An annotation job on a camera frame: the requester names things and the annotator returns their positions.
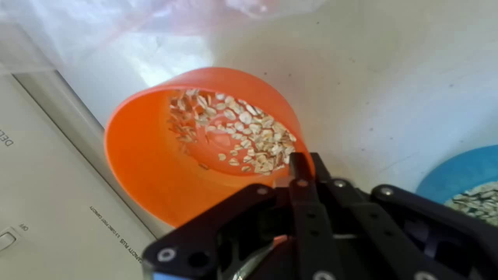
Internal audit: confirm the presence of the clear zip plastic bag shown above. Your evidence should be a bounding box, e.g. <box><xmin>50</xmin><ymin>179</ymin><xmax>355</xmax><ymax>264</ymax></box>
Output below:
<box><xmin>0</xmin><ymin>0</ymin><xmax>327</xmax><ymax>74</ymax></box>

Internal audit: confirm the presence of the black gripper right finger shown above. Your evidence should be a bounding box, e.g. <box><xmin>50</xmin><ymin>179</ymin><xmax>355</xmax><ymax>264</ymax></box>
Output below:
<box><xmin>289</xmin><ymin>152</ymin><xmax>498</xmax><ymax>280</ymax></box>

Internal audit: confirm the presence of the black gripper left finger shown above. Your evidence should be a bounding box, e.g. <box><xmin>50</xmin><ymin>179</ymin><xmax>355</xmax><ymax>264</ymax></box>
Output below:
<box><xmin>141</xmin><ymin>182</ymin><xmax>311</xmax><ymax>280</ymax></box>

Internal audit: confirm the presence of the orange plastic bowl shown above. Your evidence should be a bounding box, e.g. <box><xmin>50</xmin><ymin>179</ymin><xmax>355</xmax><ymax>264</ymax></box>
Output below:
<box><xmin>104</xmin><ymin>67</ymin><xmax>310</xmax><ymax>227</ymax></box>

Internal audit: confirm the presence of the blue plastic bowl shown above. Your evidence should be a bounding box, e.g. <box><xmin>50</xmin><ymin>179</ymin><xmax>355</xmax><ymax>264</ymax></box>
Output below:
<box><xmin>415</xmin><ymin>144</ymin><xmax>498</xmax><ymax>225</ymax></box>

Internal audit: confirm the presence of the white washing machine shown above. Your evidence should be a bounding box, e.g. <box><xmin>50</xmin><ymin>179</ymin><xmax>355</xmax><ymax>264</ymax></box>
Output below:
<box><xmin>1</xmin><ymin>0</ymin><xmax>498</xmax><ymax>280</ymax></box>

